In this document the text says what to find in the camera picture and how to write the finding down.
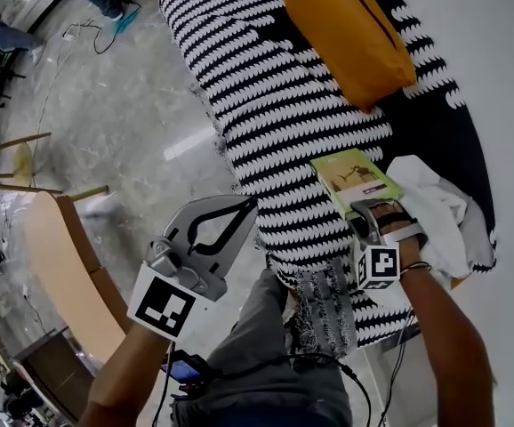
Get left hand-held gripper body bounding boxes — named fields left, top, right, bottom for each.
left=126, top=236, right=229, bottom=342

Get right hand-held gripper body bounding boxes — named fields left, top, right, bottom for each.
left=349, top=198, right=429, bottom=293

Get pale green book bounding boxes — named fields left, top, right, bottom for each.
left=309, top=147, right=405, bottom=222

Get person's right forearm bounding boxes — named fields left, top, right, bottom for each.
left=397, top=238, right=497, bottom=427

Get person's left forearm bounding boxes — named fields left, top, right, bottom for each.
left=78, top=322, right=174, bottom=427

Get person's right hand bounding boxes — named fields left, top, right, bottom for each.
left=373, top=204, right=418, bottom=237

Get black wrist band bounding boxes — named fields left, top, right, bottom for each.
left=398, top=261, right=433, bottom=276

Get black handheld screen device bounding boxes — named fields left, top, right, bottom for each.
left=160, top=351, right=212, bottom=385

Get grey knit scarf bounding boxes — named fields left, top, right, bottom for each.
left=291, top=255, right=359, bottom=359

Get white crumpled cloth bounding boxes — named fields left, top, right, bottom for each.
left=384, top=154, right=497, bottom=280

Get person's grey trousers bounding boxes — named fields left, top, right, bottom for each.
left=170, top=268, right=355, bottom=427

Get wooden coffee table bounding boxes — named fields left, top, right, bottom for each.
left=22, top=189, right=137, bottom=365

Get black white striped blanket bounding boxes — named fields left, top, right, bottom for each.
left=157, top=0, right=499, bottom=350

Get dark wooden cabinet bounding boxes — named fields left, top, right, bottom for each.
left=11, top=326, right=103, bottom=423

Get round wooden table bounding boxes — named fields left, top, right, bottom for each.
left=0, top=122, right=110, bottom=222

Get teal cloth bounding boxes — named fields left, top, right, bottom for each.
left=111, top=5, right=143, bottom=36

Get large orange cushion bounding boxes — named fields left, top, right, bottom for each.
left=277, top=0, right=419, bottom=114

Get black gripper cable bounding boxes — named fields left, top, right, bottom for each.
left=378, top=309, right=414, bottom=427

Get black floor cable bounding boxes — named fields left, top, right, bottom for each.
left=91, top=18, right=123, bottom=56

